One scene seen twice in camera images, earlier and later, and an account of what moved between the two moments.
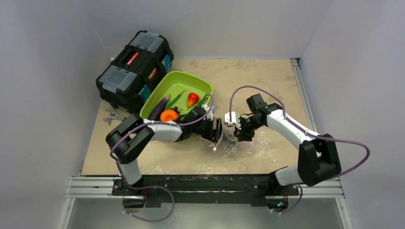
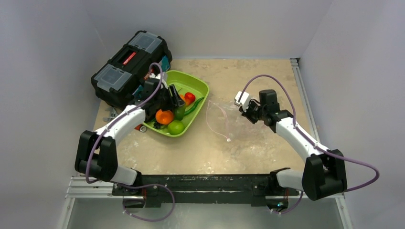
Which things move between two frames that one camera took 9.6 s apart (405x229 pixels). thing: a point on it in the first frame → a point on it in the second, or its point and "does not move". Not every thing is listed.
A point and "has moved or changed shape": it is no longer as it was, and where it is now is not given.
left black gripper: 214,135 → 173,98
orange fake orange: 167,115 has moved or changed shape
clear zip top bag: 229,146 has moved or changed shape
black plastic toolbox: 127,83 does not move
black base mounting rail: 205,189 does not move
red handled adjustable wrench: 113,114 does not move
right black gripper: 241,127 → 250,110
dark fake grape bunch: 175,109 has moved or changed shape
